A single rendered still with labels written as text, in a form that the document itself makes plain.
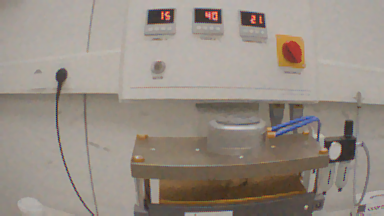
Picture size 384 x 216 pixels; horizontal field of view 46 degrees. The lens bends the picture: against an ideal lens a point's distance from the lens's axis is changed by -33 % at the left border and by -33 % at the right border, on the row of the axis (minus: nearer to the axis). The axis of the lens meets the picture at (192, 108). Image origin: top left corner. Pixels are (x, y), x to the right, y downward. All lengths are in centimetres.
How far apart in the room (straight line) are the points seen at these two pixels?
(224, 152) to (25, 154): 94
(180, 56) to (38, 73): 64
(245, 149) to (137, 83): 23
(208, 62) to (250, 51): 7
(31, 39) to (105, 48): 29
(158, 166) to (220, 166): 7
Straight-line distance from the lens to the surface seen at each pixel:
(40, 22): 156
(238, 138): 80
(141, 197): 77
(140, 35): 95
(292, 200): 77
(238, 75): 96
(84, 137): 151
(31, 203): 118
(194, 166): 75
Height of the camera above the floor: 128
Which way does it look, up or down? 8 degrees down
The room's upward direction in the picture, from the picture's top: straight up
